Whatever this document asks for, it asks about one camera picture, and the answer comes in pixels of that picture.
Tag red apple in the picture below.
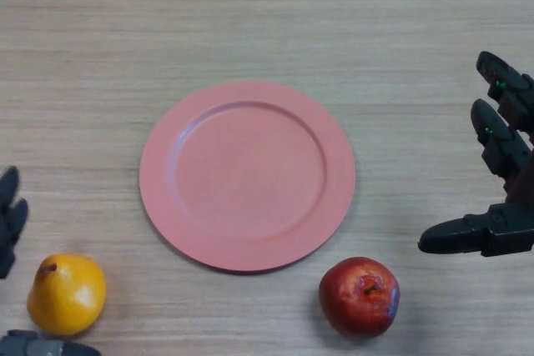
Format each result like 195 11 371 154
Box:
319 256 401 338

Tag yellow pear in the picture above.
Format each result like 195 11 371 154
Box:
27 253 108 337

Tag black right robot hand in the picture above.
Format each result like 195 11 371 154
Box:
418 50 534 258

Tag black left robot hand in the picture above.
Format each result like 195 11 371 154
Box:
0 166 103 356

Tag pink round plate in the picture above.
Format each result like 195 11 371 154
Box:
139 80 357 276

